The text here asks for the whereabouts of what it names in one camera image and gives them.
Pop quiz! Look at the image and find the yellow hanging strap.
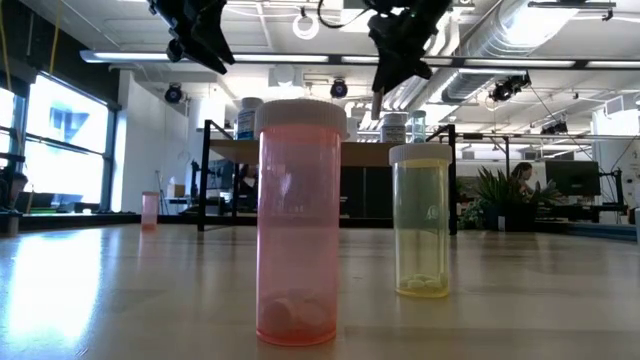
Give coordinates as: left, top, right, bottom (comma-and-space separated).
0, 0, 11, 79
48, 4, 62, 76

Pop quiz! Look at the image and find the long ceiling light strip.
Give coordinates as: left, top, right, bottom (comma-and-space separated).
79, 49, 331, 65
342, 55, 640, 70

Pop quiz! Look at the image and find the large window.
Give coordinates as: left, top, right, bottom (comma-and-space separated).
19, 74, 114, 206

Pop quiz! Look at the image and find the black ceiling track light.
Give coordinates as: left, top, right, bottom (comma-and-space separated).
527, 0, 617, 21

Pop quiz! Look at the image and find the tall pink pill bottle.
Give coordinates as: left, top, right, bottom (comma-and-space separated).
254, 98, 350, 347

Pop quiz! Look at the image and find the silver ventilation duct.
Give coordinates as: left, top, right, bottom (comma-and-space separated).
439, 0, 581, 104

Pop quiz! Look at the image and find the yellow pill bottle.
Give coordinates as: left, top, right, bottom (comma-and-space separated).
388, 142, 454, 299

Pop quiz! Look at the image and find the short red pill bottle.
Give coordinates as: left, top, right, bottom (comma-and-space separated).
140, 191, 161, 231

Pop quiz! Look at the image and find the teal translucent pill bottle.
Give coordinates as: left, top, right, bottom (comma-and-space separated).
408, 109, 428, 145

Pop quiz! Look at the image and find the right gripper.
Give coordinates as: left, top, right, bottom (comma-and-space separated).
367, 0, 454, 121

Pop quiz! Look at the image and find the black computer monitor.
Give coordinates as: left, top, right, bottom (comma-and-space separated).
544, 159, 602, 197

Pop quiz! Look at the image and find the white bottle blue label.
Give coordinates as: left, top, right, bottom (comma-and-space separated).
235, 96, 265, 141

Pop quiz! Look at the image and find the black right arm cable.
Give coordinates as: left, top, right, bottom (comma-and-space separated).
317, 0, 374, 30

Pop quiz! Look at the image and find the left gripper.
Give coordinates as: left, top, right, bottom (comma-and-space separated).
147, 0, 236, 76

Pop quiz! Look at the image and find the green potted plant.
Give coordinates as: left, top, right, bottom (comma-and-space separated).
457, 167, 569, 232

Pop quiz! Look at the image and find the small wooden shelf table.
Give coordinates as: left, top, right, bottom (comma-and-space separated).
197, 118, 459, 236

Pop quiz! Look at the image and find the person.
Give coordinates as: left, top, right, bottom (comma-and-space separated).
509, 161, 539, 199

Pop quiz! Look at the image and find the large white supplement bottle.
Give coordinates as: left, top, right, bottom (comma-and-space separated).
379, 111, 410, 145

